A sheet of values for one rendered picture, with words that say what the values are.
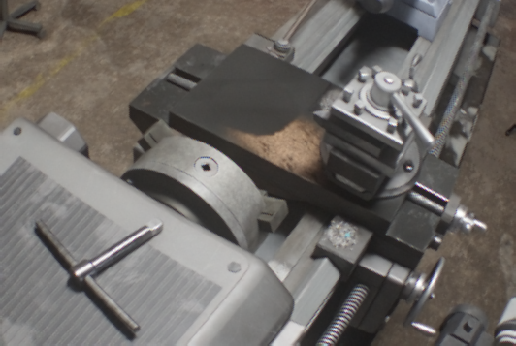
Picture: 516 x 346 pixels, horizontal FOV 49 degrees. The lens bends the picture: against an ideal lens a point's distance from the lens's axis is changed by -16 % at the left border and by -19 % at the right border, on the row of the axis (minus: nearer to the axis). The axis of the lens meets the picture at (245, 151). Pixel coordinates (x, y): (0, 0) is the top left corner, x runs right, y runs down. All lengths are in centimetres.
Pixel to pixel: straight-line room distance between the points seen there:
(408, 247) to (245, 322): 74
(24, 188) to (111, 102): 210
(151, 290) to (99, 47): 257
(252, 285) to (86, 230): 21
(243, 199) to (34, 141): 35
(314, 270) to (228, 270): 62
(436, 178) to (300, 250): 40
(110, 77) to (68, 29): 52
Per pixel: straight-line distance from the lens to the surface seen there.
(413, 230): 145
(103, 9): 353
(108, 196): 82
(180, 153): 103
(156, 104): 160
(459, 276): 254
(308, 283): 133
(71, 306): 72
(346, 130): 128
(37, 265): 76
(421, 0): 203
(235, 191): 101
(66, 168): 85
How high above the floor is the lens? 197
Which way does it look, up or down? 47 degrees down
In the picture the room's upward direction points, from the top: 7 degrees clockwise
